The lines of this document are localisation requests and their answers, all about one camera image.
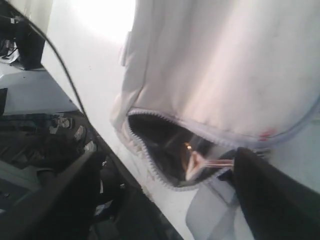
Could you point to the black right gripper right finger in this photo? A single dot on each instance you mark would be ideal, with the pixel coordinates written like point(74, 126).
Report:
point(275, 206)

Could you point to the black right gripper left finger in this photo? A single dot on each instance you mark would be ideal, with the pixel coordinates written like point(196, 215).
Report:
point(63, 209)

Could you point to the white canvas backpack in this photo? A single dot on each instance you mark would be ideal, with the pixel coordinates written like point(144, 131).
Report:
point(206, 77)

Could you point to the dark equipment beside table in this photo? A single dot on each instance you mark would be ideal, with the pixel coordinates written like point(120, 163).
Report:
point(19, 43)

